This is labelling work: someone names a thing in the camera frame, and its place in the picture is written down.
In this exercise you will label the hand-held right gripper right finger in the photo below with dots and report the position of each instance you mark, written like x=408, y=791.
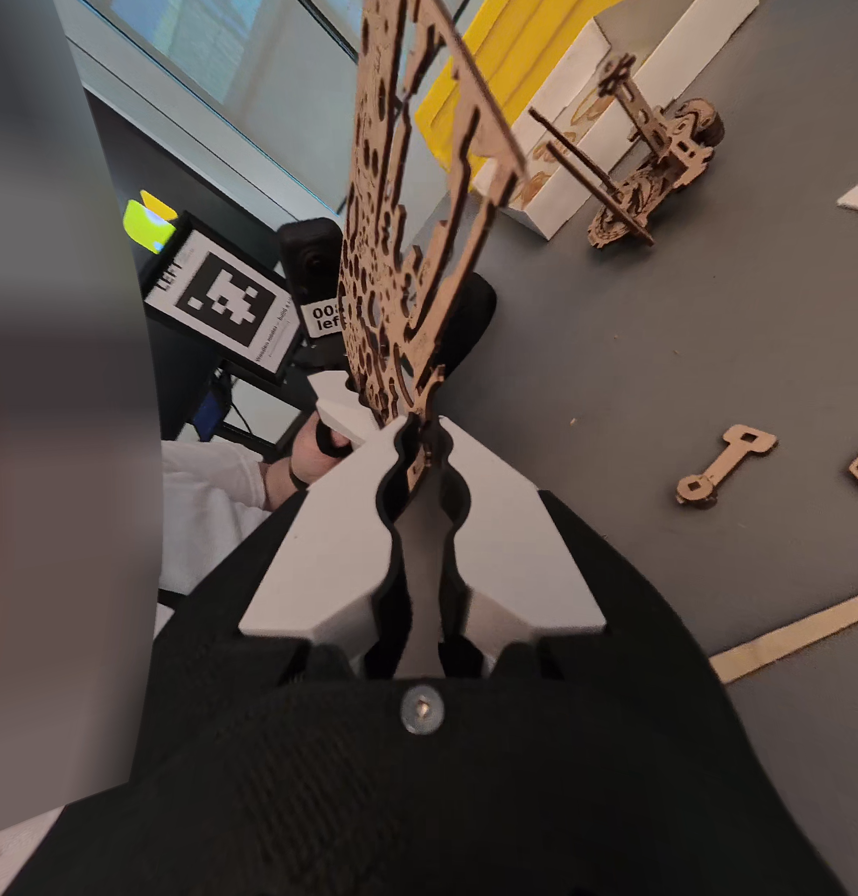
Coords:
x=527, y=560

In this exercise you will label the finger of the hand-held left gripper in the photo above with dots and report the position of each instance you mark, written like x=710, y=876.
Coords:
x=345, y=416

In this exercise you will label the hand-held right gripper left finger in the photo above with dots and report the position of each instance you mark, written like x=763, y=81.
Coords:
x=317, y=560

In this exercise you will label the laser-cut wooden parts sheet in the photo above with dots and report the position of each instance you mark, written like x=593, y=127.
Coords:
x=467, y=238

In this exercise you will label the person's left forearm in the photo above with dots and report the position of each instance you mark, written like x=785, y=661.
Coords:
x=278, y=490

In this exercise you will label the wooden gear model assembly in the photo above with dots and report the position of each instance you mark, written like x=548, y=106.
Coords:
x=674, y=150

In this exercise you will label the black wristband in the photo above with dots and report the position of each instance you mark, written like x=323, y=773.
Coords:
x=297, y=479

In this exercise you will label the framed marker sign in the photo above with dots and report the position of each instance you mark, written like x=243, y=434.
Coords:
x=219, y=301

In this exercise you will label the yellow green sticker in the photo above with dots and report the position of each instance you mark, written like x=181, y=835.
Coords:
x=149, y=224

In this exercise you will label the wooden key-shaped part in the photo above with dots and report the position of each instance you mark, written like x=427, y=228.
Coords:
x=723, y=465

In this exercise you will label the pile of wooden rings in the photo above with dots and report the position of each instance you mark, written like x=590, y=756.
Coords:
x=537, y=185

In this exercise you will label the grey framed window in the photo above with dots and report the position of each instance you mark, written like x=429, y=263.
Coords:
x=191, y=42

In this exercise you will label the white cardboard tray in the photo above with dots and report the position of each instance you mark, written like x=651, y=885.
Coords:
x=562, y=203

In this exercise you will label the pale wooden strip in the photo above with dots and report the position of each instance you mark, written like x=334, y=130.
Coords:
x=793, y=637

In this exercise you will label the yellow plastic bin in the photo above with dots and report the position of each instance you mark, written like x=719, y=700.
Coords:
x=513, y=56

